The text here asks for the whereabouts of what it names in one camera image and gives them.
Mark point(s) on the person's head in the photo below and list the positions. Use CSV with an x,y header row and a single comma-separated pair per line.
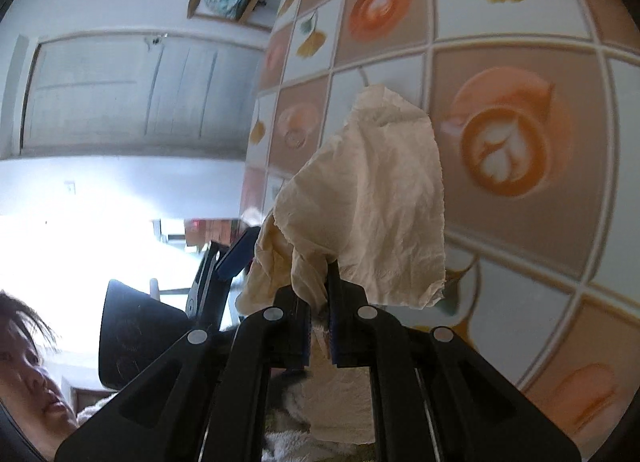
x,y
32,398

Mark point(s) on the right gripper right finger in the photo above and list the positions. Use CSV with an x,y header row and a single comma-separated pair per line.
x,y
434,398

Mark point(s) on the white door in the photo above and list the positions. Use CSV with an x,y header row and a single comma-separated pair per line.
x,y
139,94

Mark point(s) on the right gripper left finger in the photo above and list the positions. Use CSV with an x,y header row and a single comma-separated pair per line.
x,y
200,402

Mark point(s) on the patterned tablecloth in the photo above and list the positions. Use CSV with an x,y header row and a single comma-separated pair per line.
x,y
535,107

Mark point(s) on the beige paper napkin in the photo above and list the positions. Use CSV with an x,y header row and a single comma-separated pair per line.
x,y
371,199

